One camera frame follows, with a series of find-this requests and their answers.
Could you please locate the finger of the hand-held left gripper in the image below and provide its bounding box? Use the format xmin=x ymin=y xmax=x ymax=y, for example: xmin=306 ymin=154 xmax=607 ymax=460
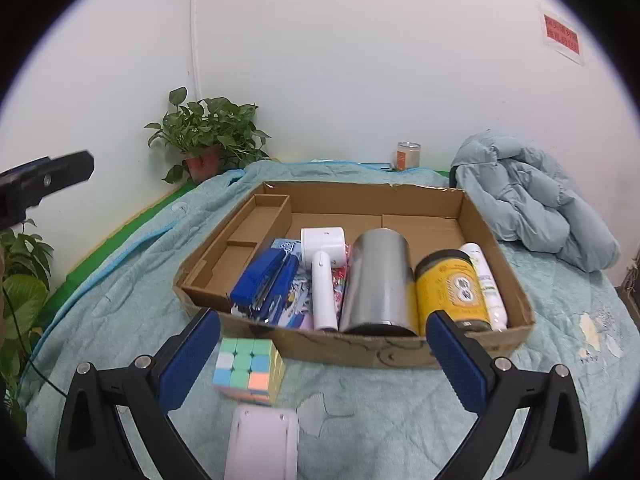
xmin=0 ymin=150 xmax=96 ymax=231

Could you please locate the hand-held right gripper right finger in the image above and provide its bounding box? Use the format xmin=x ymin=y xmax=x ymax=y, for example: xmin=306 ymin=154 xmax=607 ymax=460
xmin=425 ymin=310 xmax=591 ymax=480

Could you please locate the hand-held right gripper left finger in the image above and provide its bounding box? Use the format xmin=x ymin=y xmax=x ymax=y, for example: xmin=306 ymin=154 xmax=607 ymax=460
xmin=56 ymin=307 xmax=222 ymax=480

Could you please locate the pastel puzzle cube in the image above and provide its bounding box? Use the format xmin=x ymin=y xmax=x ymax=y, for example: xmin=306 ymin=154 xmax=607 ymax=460
xmin=212 ymin=337 xmax=287 ymax=407

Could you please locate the yellow label jar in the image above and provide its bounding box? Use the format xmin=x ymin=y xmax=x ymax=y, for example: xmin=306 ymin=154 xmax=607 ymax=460
xmin=414 ymin=249 xmax=493 ymax=333

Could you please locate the white plastic bottle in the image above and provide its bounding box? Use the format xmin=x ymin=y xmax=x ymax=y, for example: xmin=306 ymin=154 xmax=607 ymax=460
xmin=459 ymin=242 xmax=509 ymax=332

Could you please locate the blue stapler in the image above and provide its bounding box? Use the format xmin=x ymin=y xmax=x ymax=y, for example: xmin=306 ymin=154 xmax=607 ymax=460
xmin=229 ymin=247 xmax=300 ymax=325

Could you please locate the silver metal can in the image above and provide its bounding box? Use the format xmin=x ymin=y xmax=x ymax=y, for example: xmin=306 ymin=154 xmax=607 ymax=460
xmin=339 ymin=227 xmax=420 ymax=337

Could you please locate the white rectangular device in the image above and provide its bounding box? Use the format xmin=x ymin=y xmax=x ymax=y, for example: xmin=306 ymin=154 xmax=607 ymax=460
xmin=225 ymin=405 xmax=300 ymax=480

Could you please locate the white handheld lint remover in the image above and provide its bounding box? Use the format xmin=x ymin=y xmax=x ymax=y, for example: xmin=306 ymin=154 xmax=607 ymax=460
xmin=300 ymin=226 xmax=348 ymax=332

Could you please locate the cardboard box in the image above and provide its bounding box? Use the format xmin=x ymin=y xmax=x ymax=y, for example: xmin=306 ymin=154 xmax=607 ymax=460
xmin=172 ymin=180 xmax=537 ymax=371

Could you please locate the green table mat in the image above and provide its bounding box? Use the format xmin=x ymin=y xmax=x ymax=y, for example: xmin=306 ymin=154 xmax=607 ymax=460
xmin=62 ymin=185 xmax=201 ymax=293

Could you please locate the large leafy plant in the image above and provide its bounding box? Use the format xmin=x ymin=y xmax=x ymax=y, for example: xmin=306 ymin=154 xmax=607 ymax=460
xmin=0 ymin=217 xmax=56 ymax=433

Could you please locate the colourful printed booklet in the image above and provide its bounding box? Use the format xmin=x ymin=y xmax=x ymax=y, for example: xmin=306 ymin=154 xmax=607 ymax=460
xmin=270 ymin=237 xmax=351 ymax=331

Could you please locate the potted green plant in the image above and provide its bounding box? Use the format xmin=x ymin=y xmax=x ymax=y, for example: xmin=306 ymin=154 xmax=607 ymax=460
xmin=144 ymin=86 xmax=273 ymax=185

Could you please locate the light blue puffer jacket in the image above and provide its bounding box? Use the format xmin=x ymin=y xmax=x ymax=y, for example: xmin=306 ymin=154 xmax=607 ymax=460
xmin=449 ymin=130 xmax=622 ymax=273

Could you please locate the orange label glass jar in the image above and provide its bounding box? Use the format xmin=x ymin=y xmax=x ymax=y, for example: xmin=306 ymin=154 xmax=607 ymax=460
xmin=396 ymin=141 xmax=422 ymax=171

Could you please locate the black cable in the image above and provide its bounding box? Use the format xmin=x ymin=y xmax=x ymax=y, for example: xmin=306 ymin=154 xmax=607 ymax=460
xmin=0 ymin=275 xmax=68 ymax=398

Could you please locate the white wall pipe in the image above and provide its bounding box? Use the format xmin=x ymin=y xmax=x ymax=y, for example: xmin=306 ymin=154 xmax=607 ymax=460
xmin=189 ymin=0 xmax=203 ymax=103

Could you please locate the red wall notice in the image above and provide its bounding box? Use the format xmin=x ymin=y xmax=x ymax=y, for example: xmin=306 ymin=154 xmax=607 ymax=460
xmin=539 ymin=2 xmax=587 ymax=67

